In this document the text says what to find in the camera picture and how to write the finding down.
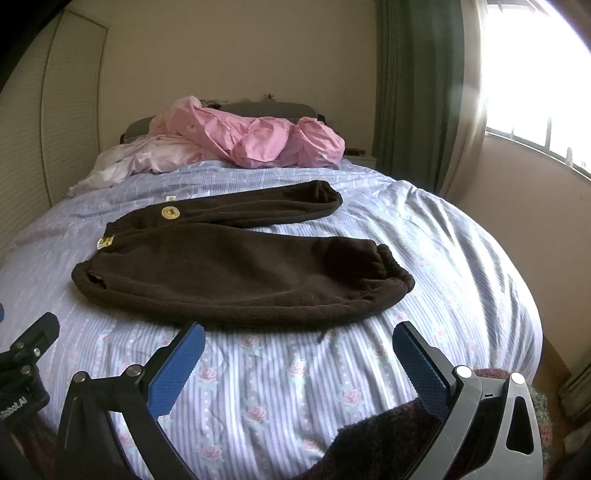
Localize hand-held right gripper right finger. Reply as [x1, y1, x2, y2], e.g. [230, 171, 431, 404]
[392, 320, 544, 480]

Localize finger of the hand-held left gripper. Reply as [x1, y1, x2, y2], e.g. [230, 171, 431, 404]
[9, 312, 61, 370]

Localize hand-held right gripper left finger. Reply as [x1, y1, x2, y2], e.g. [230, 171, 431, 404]
[55, 321, 206, 480]

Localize dark brown pants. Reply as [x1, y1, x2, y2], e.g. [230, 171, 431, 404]
[71, 180, 415, 331]

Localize person's dark knitted clothing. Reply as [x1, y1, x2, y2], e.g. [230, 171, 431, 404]
[295, 368, 555, 480]

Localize blue striped floral bedspread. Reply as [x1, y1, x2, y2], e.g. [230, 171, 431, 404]
[0, 159, 544, 480]

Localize light pink floral pillow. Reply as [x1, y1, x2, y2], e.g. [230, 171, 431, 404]
[69, 134, 218, 197]

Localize beige wardrobe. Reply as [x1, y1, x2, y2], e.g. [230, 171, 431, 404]
[0, 9, 110, 259]

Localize pink crumpled blanket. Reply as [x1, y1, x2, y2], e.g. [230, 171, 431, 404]
[150, 95, 346, 169]

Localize green curtain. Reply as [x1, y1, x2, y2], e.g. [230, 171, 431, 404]
[372, 0, 486, 199]

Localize grey headboard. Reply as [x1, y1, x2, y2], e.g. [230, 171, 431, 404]
[120, 100, 329, 145]

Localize window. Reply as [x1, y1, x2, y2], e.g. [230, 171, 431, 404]
[478, 0, 591, 177]

